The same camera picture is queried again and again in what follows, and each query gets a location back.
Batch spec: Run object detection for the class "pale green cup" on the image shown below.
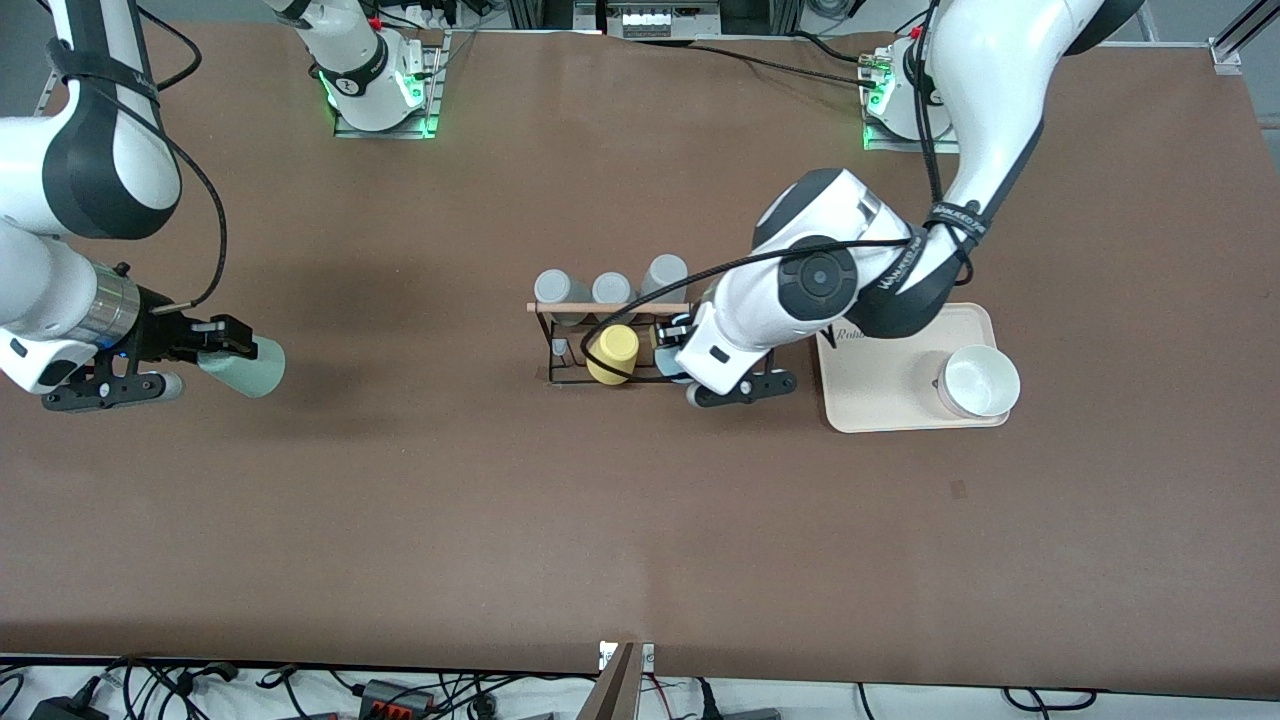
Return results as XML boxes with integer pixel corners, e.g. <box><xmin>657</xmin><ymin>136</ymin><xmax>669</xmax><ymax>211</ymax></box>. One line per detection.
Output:
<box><xmin>197</xmin><ymin>335</ymin><xmax>287</xmax><ymax>400</ymax></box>

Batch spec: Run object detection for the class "yellow cup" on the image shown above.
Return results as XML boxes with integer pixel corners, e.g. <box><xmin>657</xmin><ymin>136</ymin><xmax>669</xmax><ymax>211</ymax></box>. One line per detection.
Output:
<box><xmin>586</xmin><ymin>325</ymin><xmax>641</xmax><ymax>386</ymax></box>

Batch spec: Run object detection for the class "beige plastic tray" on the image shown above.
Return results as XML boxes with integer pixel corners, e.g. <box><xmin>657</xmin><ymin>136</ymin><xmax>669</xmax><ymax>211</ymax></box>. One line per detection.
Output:
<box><xmin>814</xmin><ymin>303</ymin><xmax>1012</xmax><ymax>434</ymax></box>

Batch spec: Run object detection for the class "white bowl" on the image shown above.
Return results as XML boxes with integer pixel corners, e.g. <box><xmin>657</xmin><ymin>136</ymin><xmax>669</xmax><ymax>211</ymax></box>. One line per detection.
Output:
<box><xmin>937</xmin><ymin>344</ymin><xmax>1022</xmax><ymax>420</ymax></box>

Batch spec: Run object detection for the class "black power adapter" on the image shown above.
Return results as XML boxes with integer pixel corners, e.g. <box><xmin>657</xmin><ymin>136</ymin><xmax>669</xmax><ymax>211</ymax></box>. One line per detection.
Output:
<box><xmin>28</xmin><ymin>694</ymin><xmax>110</xmax><ymax>720</ymax></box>

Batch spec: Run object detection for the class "black box with orange terminals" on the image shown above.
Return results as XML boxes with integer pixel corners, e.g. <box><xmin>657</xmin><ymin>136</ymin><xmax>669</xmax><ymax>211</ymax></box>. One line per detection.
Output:
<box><xmin>357</xmin><ymin>679</ymin><xmax>437</xmax><ymax>720</ymax></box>

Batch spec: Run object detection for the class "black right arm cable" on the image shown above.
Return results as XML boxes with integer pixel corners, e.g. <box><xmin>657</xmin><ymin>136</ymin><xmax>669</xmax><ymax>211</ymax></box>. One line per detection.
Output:
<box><xmin>40</xmin><ymin>0</ymin><xmax>230</xmax><ymax>313</ymax></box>

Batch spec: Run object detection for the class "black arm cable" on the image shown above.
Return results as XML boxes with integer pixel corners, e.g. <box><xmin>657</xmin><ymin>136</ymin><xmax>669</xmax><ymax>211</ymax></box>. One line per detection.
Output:
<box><xmin>580</xmin><ymin>0</ymin><xmax>993</xmax><ymax>363</ymax></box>
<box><xmin>40</xmin><ymin>0</ymin><xmax>230</xmax><ymax>313</ymax></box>

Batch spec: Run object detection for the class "black wire cup rack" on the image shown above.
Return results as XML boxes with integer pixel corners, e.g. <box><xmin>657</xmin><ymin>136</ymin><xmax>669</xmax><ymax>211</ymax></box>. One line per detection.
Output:
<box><xmin>527</xmin><ymin>300</ymin><xmax>701</xmax><ymax>387</ymax></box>

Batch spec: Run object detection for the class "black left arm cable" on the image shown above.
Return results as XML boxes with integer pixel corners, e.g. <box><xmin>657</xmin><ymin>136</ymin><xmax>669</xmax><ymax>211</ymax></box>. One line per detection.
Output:
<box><xmin>580</xmin><ymin>0</ymin><xmax>993</xmax><ymax>363</ymax></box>

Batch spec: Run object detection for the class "black cable on table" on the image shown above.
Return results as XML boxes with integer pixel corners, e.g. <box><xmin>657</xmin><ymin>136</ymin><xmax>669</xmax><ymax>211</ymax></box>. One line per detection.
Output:
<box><xmin>690</xmin><ymin>38</ymin><xmax>883</xmax><ymax>93</ymax></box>

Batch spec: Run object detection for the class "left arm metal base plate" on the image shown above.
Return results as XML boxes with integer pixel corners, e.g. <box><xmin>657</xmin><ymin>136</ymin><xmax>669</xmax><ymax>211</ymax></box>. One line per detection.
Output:
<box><xmin>862</xmin><ymin>45</ymin><xmax>968</xmax><ymax>155</ymax></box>

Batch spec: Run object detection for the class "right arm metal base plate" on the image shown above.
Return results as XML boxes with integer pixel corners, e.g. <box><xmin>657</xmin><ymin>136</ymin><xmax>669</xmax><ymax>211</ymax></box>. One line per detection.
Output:
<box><xmin>333</xmin><ymin>30</ymin><xmax>443</xmax><ymax>140</ymax></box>

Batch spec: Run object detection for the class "white pole bracket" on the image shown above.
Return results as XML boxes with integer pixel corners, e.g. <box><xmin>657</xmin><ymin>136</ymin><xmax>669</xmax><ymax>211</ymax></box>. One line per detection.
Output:
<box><xmin>598</xmin><ymin>640</ymin><xmax>657</xmax><ymax>674</ymax></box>

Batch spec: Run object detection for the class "grey camera pole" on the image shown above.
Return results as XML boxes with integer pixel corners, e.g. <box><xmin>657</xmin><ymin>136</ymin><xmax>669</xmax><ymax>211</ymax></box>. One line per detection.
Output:
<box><xmin>578</xmin><ymin>642</ymin><xmax>641</xmax><ymax>720</ymax></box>

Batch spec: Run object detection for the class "thin black floor cable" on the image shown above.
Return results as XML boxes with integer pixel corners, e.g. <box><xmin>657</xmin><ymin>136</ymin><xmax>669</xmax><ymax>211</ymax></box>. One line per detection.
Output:
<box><xmin>1002</xmin><ymin>687</ymin><xmax>1098</xmax><ymax>712</ymax></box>

